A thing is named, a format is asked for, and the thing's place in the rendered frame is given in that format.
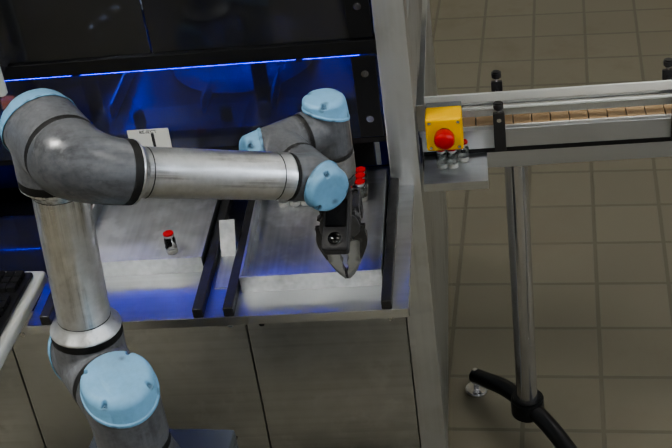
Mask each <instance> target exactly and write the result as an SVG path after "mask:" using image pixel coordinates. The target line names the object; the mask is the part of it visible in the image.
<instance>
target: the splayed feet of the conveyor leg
mask: <svg viewBox="0 0 672 448"><path fill-rule="evenodd" d="M469 380H470V381H471V382H470V383H468V384H467V385H466V387H465V391H466V394H467V395H468V396H470V397H473V398H480V397H483V396H485V395H486V394H487V393H488V390H491V391H494V392H496V393H498V394H500V395H501V396H503V397H505V398H506V399H508V400H509V401H510V402H511V412H512V415H513V417H514V418H515V419H517V420H518V421H521V422H525V423H531V422H534V423H535V424H536V425H537V426H538V427H539V428H540V429H541V430H542V432H543V433H544V434H545V435H546V436H547V437H548V439H549V440H550V441H551V442H552V444H553V445H554V446H555V448H577V447H576V445H575V444H574V443H573V441H572V440H571V439H570V437H569V436H568V435H567V433H566V432H565V431H564V429H563V428H562V427H561V426H560V425H559V423H558V422H557V421H556V420H555V419H554V418H553V417H552V416H551V415H550V414H549V412H548V411H547V410H546V409H545V408H544V396H543V394H542V393H541V392H540V391H539V390H537V399H536V401H534V402H532V403H522V402H520V401H519V400H518V399H517V392H516V384H514V383H512V382H511V381H509V380H507V379H505V378H503V377H500V376H497V375H495V374H492V373H489V372H486V371H484V370H481V369H478V368H473V370H471V372H470V374H469Z"/></svg>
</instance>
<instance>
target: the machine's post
mask: <svg viewBox="0 0 672 448"><path fill-rule="evenodd" d="M371 6H372V15H373V24H374V33H375V42H376V51H377V59H378V68H379V77H380V86H381V95H382V104H383V113H384V122H385V131H386V140H387V149H388V158H389V166H390V175H391V178H399V186H405V185H414V192H415V193H414V218H413V242H412V267H411V292H410V316H409V317H406V318H407V327H408V336H409V345H410V354H411V363H412V372H413V380H414V389H415V398H416V407H417V416H418V425H419V434H420V443H421V448H448V437H447V427H446V416H445V406H444V396H443V385H442V375H441V364H440V354H439V343H438V333H437V322H436V312H435V302H434V291H433V281H432V270H431V260H430V249H429V239H428V229H427V218H426V208H425V197H424V187H423V176H422V166H421V155H420V145H419V135H418V124H417V114H416V103H415V93H414V82H413V72H412V61H411V51H410V41H409V30H408V20H407V9H406V0H371Z"/></svg>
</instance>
